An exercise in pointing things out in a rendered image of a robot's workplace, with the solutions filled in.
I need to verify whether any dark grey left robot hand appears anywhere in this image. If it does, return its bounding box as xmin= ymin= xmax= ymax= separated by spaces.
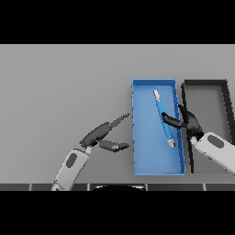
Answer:
xmin=79 ymin=111 xmax=131 ymax=153

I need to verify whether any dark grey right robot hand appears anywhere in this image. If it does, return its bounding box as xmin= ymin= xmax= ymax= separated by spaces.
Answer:
xmin=161 ymin=104 xmax=205 ymax=142

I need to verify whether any dark grey bin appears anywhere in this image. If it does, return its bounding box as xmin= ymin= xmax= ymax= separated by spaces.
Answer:
xmin=180 ymin=79 xmax=235 ymax=174

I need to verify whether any blue bin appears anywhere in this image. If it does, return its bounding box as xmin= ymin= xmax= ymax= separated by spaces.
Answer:
xmin=131 ymin=78 xmax=186 ymax=176

